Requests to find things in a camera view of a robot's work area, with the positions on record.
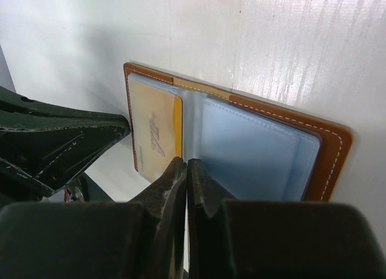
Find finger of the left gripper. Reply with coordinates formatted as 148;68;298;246
1;88;130;200

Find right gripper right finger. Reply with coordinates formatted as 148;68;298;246
187;159;385;278

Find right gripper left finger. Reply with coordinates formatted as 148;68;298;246
1;157;187;278

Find brown leather card holder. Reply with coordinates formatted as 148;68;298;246
123;62;353;201

